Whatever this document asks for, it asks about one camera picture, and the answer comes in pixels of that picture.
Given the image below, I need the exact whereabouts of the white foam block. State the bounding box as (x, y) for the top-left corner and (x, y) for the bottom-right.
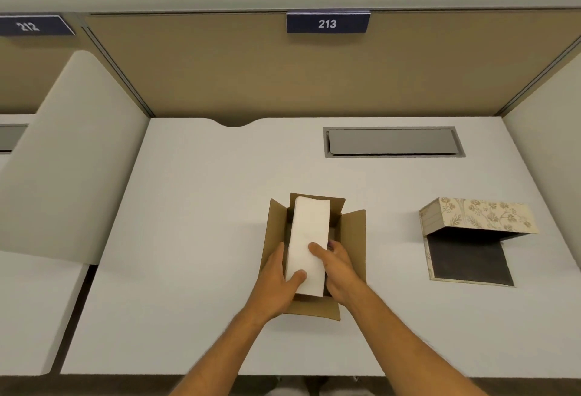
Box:
(285, 196), (331, 298)

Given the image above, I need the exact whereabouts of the grey desk cable hatch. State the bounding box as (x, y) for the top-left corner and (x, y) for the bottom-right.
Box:
(0, 124), (29, 154)
(323, 126), (466, 158)

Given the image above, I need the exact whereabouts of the person's white shoe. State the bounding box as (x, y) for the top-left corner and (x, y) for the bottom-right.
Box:
(265, 377), (314, 396)

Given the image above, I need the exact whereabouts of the person's left forearm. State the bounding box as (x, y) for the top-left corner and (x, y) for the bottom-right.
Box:
(169, 307), (268, 396)

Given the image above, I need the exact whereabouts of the white curved side divider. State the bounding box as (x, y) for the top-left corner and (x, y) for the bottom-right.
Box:
(501, 53), (581, 271)
(0, 50), (150, 266)

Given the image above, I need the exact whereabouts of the brown cardboard box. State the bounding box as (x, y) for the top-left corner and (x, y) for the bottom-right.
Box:
(258, 193), (367, 322)

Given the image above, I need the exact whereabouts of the person's right hand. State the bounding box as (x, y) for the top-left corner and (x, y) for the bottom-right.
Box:
(308, 239), (366, 309)

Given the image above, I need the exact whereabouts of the blue desk number sign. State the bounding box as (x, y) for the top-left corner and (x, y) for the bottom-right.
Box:
(286, 11), (371, 34)
(0, 15), (76, 38)

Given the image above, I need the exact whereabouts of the person's left hand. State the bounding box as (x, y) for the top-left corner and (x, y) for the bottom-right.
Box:
(244, 241), (308, 324)

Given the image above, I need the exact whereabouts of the floral hinged gift box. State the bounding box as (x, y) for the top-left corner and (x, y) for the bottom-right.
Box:
(419, 197), (540, 288)

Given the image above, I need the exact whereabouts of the tan desk partition panel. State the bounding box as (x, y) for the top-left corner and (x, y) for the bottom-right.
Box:
(82, 10), (581, 118)
(0, 36), (91, 115)

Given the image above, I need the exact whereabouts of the person's right forearm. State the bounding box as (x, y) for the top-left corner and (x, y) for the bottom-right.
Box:
(345, 289), (488, 396)

